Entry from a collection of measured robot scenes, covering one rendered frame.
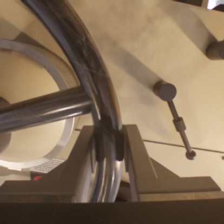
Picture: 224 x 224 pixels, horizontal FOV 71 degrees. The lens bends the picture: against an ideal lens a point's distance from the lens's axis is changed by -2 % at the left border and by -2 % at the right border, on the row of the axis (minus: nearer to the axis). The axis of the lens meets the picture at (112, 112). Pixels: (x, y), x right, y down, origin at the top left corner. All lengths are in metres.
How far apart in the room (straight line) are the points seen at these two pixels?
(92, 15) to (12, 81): 0.20
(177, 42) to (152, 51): 0.05
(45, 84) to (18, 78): 0.04
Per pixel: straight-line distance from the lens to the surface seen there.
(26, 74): 0.27
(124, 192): 0.46
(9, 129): 0.18
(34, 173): 0.49
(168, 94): 0.33
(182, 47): 0.39
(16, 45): 0.29
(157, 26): 0.37
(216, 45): 0.38
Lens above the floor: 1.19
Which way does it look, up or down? 16 degrees up
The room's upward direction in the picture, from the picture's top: 170 degrees counter-clockwise
